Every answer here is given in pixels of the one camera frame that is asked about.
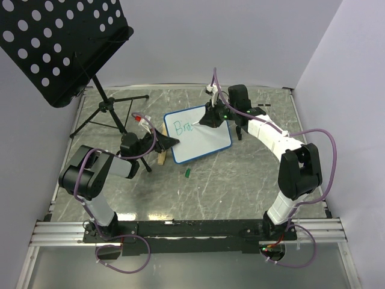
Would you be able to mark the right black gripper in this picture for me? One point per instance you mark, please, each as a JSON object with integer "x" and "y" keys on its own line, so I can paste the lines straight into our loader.
{"x": 210, "y": 118}

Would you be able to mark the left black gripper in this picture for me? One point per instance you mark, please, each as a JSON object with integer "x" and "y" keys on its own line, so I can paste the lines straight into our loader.
{"x": 163, "y": 142}

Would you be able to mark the blue framed whiteboard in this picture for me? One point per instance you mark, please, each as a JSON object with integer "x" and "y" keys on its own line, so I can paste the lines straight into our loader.
{"x": 195, "y": 141}

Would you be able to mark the green marker cap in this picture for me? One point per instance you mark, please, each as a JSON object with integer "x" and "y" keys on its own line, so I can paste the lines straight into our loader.
{"x": 187, "y": 172}

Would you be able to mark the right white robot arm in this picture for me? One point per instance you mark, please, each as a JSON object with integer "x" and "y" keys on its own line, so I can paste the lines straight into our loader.
{"x": 300, "y": 168}

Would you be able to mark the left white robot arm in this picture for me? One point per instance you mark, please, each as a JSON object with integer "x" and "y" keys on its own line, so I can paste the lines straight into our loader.
{"x": 85, "y": 174}

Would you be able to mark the wooden rolling pin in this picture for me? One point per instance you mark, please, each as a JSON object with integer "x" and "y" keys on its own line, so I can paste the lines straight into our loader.
{"x": 161, "y": 140}

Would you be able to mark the black perforated music stand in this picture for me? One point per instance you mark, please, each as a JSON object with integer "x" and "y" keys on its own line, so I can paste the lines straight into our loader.
{"x": 61, "y": 45}

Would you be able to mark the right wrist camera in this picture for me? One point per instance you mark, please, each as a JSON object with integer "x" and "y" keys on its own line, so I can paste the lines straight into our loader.
{"x": 212, "y": 91}

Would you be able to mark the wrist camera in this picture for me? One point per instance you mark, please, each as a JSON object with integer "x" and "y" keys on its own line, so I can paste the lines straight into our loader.
{"x": 212, "y": 91}
{"x": 143, "y": 121}

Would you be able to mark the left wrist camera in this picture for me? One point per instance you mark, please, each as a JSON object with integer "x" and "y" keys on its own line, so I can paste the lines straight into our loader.
{"x": 143, "y": 121}

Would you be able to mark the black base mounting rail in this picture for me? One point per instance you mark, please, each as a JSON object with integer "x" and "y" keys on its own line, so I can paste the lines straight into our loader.
{"x": 191, "y": 236}

